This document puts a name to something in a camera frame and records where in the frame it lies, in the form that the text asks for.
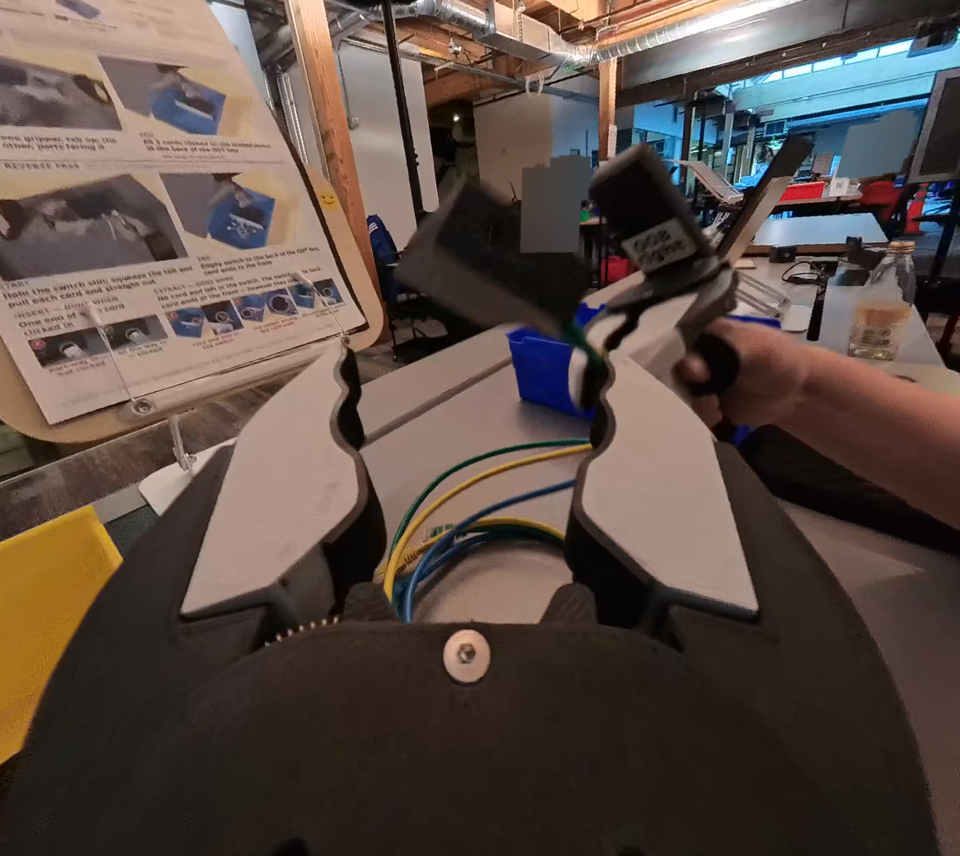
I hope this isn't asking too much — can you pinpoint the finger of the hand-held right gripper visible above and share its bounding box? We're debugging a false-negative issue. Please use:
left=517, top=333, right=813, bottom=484
left=603, top=314, right=704, bottom=385
left=583, top=293, right=680, bottom=351

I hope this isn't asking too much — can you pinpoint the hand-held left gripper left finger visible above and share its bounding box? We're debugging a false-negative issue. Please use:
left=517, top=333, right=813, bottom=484
left=178, top=343, right=387, bottom=617

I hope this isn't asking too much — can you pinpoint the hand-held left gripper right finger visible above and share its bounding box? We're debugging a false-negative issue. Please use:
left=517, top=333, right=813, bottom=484
left=564, top=353, right=762, bottom=621

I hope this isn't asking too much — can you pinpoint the blue plastic bin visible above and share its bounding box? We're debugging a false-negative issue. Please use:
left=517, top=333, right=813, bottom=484
left=506, top=314, right=781, bottom=448

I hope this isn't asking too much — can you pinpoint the yellow ethernet cable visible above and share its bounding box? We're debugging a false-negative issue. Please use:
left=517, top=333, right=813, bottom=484
left=382, top=443, right=595, bottom=600

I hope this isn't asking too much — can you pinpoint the black ethernet switch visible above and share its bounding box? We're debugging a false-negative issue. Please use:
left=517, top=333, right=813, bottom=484
left=393, top=184, right=594, bottom=340

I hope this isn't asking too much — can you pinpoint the green ethernet cable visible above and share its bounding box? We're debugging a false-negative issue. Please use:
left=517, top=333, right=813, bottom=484
left=390, top=316, right=601, bottom=572

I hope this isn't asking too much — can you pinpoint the blue ethernet cable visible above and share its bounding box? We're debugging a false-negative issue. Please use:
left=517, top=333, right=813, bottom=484
left=397, top=479, right=580, bottom=623

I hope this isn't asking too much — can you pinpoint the yellow plastic bin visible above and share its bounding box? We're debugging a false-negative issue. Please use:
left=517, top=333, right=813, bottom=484
left=0, top=505, right=125, bottom=767

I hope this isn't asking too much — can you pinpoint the person's right forearm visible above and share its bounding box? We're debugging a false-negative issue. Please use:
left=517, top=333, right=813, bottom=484
left=780, top=346, right=960, bottom=527

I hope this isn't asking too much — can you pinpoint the person's right hand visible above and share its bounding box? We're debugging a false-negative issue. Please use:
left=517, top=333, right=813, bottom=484
left=671, top=319, right=811, bottom=430

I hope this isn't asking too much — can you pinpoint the white stand base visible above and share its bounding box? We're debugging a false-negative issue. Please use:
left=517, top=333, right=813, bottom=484
left=138, top=443, right=234, bottom=516

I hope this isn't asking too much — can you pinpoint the slanted display stand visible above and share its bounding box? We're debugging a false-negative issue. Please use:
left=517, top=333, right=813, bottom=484
left=671, top=134, right=816, bottom=266

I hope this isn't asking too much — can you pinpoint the clear poster holder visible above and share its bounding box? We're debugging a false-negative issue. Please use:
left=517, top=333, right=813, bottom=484
left=75, top=271, right=354, bottom=475

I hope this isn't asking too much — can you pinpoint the grey background table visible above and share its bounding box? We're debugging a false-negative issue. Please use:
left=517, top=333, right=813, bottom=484
left=750, top=212, right=890, bottom=250

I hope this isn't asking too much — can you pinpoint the instruction sheet on stand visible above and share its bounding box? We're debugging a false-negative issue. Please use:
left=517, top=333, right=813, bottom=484
left=0, top=0, right=385, bottom=445

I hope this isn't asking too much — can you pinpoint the glass bottle yellow label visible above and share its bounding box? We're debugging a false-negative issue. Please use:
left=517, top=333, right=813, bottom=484
left=847, top=241, right=918, bottom=361

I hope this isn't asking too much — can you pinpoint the red chair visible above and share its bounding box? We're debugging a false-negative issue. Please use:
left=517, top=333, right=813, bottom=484
left=862, top=179, right=931, bottom=235

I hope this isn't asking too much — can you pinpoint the blue jacket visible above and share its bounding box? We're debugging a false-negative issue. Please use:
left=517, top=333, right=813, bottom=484
left=366, top=214, right=399, bottom=272

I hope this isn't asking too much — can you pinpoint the wooden post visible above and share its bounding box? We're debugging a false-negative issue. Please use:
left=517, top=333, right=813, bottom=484
left=258, top=0, right=380, bottom=287

